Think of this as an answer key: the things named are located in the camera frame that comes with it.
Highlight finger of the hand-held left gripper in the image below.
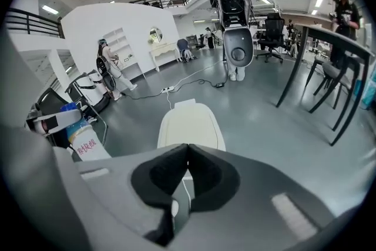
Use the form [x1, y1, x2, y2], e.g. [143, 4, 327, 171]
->
[32, 110, 82, 136]

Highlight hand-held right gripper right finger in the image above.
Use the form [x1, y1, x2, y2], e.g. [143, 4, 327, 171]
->
[176, 143, 335, 251]

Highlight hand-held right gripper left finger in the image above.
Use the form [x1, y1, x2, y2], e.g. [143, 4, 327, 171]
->
[54, 143, 189, 247]

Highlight blue-capped white bottle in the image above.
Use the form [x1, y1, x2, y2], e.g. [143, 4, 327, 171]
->
[61, 102, 112, 162]

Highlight cream plastic trash bin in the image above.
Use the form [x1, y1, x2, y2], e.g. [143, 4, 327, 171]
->
[157, 98, 226, 230]

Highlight white service robot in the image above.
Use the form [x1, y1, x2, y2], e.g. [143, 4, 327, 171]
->
[66, 69, 112, 114]

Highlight white vanity table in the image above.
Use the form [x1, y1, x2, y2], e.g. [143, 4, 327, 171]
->
[149, 42, 181, 72]

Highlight blue chair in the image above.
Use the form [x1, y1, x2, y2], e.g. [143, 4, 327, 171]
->
[177, 38, 198, 63]

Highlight grey chair with black legs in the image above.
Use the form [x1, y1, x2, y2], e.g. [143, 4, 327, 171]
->
[308, 55, 362, 132]

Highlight white backpack rig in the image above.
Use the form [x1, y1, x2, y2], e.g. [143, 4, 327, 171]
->
[217, 0, 255, 68]

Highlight teal wrapped packages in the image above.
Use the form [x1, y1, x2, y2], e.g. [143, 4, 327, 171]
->
[352, 66, 376, 110]

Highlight black office chair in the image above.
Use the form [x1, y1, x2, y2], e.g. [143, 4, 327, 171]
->
[254, 13, 287, 64]

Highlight white table with black legs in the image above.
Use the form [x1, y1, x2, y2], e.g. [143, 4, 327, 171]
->
[276, 22, 376, 147]

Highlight black metal frame chair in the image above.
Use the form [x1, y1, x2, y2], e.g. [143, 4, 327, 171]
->
[38, 87, 109, 147]

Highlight black floor cable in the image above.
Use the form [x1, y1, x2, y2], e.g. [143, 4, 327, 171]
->
[122, 90, 164, 99]

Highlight round wall mirror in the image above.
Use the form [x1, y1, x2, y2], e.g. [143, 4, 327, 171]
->
[149, 26, 163, 43]

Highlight black cable with loop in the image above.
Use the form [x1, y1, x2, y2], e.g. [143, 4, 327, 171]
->
[173, 78, 226, 92]

